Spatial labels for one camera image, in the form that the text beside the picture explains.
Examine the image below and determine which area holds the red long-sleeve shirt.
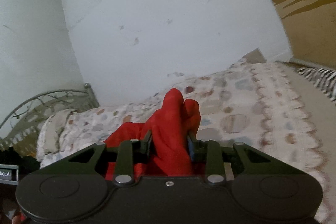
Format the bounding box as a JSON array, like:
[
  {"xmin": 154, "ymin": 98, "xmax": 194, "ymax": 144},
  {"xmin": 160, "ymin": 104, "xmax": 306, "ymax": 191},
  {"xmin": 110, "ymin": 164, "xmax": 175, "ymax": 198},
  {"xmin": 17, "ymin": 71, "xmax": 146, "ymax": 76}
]
[{"xmin": 105, "ymin": 88, "xmax": 201, "ymax": 178}]

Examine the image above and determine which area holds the beige patterned pillow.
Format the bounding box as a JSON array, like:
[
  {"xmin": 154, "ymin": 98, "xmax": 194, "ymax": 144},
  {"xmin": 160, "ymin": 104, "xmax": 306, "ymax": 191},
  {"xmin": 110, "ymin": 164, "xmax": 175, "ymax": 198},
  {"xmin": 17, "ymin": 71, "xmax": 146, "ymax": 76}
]
[{"xmin": 37, "ymin": 109, "xmax": 76, "ymax": 161}]

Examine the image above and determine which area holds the patterned white quilt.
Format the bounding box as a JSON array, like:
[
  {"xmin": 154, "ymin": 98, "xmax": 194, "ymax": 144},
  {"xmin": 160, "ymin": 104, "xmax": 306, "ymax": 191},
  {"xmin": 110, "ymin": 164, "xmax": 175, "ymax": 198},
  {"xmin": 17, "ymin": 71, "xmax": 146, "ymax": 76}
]
[{"xmin": 36, "ymin": 57, "xmax": 336, "ymax": 224}]

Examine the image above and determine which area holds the striped black white pink sheet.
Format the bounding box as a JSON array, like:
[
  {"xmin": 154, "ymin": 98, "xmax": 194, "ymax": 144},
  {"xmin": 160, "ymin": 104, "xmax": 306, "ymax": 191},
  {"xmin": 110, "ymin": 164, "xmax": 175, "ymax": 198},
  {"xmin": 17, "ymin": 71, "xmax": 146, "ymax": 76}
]
[{"xmin": 296, "ymin": 67, "xmax": 336, "ymax": 103}]

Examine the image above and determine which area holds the metal bed headboard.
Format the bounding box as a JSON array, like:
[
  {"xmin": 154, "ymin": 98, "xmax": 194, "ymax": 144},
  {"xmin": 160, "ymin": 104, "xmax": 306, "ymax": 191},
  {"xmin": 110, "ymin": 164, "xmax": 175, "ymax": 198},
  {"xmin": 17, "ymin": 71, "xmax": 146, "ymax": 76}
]
[{"xmin": 1, "ymin": 83, "xmax": 100, "ymax": 155}]

